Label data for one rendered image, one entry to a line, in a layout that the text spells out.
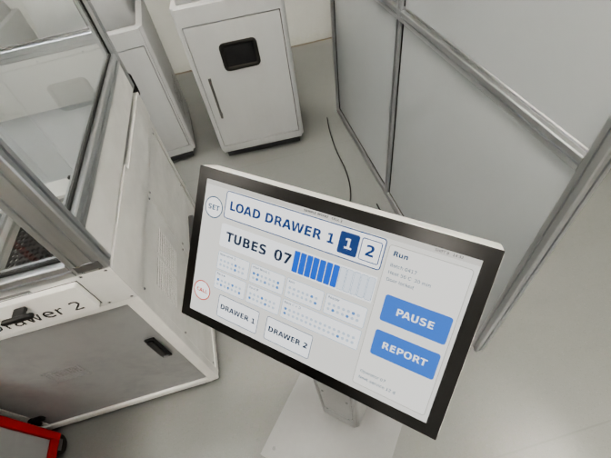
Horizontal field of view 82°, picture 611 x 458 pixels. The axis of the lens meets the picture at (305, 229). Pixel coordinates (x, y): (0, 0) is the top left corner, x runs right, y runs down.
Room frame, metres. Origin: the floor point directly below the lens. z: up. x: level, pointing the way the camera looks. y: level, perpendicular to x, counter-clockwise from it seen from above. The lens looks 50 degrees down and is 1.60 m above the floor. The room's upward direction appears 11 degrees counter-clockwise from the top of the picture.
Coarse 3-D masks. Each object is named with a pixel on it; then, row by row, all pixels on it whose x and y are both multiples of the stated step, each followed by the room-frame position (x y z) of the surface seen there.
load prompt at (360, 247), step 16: (240, 208) 0.45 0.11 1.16; (256, 208) 0.44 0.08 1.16; (272, 208) 0.42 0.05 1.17; (256, 224) 0.42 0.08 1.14; (272, 224) 0.41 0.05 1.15; (288, 224) 0.39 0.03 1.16; (304, 224) 0.38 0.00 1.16; (320, 224) 0.37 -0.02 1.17; (336, 224) 0.36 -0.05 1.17; (304, 240) 0.36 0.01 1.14; (320, 240) 0.35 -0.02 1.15; (336, 240) 0.34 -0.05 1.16; (352, 240) 0.33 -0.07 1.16; (368, 240) 0.32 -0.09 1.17; (384, 240) 0.31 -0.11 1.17; (336, 256) 0.32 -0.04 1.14; (352, 256) 0.31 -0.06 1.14; (368, 256) 0.30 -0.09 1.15
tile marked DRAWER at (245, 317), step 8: (224, 296) 0.36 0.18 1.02; (224, 304) 0.35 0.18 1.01; (232, 304) 0.34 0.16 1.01; (240, 304) 0.34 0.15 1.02; (216, 312) 0.35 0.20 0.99; (224, 312) 0.34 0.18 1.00; (232, 312) 0.34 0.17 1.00; (240, 312) 0.33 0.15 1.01; (248, 312) 0.32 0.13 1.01; (256, 312) 0.32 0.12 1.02; (232, 320) 0.33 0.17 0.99; (240, 320) 0.32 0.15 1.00; (248, 320) 0.31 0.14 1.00; (256, 320) 0.31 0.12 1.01; (248, 328) 0.30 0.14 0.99; (256, 328) 0.30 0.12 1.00
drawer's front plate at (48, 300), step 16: (64, 288) 0.53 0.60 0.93; (80, 288) 0.53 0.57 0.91; (0, 304) 0.51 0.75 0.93; (16, 304) 0.51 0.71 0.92; (32, 304) 0.51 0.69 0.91; (48, 304) 0.52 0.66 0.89; (64, 304) 0.52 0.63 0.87; (80, 304) 0.52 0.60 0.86; (96, 304) 0.53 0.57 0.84; (0, 320) 0.50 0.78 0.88; (48, 320) 0.51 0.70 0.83
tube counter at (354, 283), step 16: (272, 256) 0.37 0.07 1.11; (288, 256) 0.36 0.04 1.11; (304, 256) 0.35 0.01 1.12; (304, 272) 0.33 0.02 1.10; (320, 272) 0.32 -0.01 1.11; (336, 272) 0.31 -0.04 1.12; (352, 272) 0.30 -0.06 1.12; (336, 288) 0.29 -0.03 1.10; (352, 288) 0.28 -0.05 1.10; (368, 288) 0.27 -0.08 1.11
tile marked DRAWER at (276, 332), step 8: (272, 320) 0.30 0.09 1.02; (272, 328) 0.29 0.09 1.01; (280, 328) 0.28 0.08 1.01; (288, 328) 0.27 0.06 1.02; (296, 328) 0.27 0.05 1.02; (264, 336) 0.28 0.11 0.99; (272, 336) 0.28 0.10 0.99; (280, 336) 0.27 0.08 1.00; (288, 336) 0.27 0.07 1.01; (296, 336) 0.26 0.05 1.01; (304, 336) 0.26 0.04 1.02; (312, 336) 0.25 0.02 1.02; (280, 344) 0.26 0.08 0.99; (288, 344) 0.26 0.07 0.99; (296, 344) 0.25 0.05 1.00; (304, 344) 0.25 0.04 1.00; (296, 352) 0.24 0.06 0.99; (304, 352) 0.24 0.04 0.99
